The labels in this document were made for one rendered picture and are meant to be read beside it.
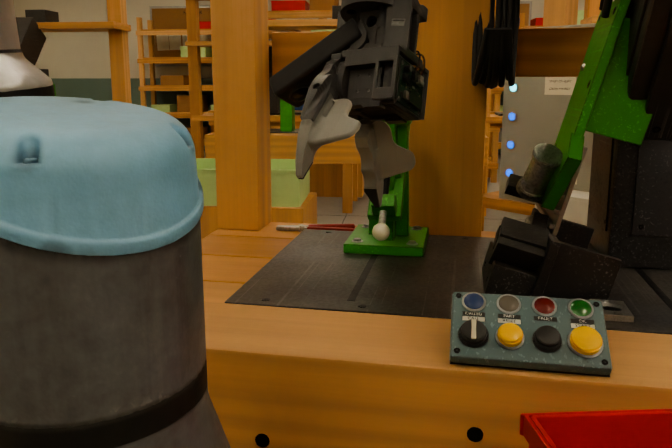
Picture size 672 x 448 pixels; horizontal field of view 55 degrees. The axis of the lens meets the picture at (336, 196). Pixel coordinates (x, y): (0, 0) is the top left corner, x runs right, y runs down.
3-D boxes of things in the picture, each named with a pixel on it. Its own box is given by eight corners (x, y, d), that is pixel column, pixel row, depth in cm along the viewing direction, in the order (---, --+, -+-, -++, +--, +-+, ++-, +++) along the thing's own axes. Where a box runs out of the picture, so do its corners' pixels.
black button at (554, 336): (561, 352, 61) (562, 345, 60) (534, 350, 61) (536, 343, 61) (558, 331, 63) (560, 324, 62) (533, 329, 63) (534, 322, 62)
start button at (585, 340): (603, 357, 60) (605, 351, 59) (570, 355, 61) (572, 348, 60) (599, 331, 62) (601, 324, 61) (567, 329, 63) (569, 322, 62)
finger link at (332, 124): (332, 151, 53) (372, 87, 59) (275, 152, 56) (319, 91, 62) (344, 179, 55) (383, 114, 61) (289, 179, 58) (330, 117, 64)
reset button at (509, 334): (522, 349, 62) (524, 342, 61) (497, 347, 62) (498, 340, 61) (521, 328, 63) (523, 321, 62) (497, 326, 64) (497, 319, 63)
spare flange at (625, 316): (588, 304, 80) (589, 298, 80) (622, 306, 79) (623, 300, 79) (597, 320, 75) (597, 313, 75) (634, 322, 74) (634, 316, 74)
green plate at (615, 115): (629, 186, 78) (694, 12, 73) (561, 167, 79) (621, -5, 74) (608, 173, 89) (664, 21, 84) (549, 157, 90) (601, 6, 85)
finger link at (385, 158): (416, 208, 67) (400, 125, 64) (367, 207, 70) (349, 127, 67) (427, 196, 69) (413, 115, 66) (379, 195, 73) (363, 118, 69)
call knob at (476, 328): (486, 347, 62) (487, 340, 61) (459, 345, 63) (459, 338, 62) (486, 325, 64) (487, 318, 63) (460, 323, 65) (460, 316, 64)
